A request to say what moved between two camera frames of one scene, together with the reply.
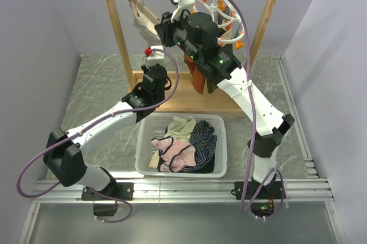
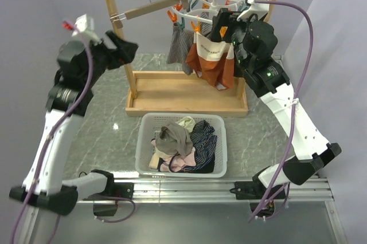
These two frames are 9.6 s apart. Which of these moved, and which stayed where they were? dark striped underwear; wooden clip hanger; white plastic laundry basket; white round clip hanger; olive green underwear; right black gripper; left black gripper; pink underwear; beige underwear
Moved: right black gripper; left black gripper; beige underwear; olive green underwear; wooden clip hanger
Stayed: white plastic laundry basket; dark striped underwear; pink underwear; white round clip hanger
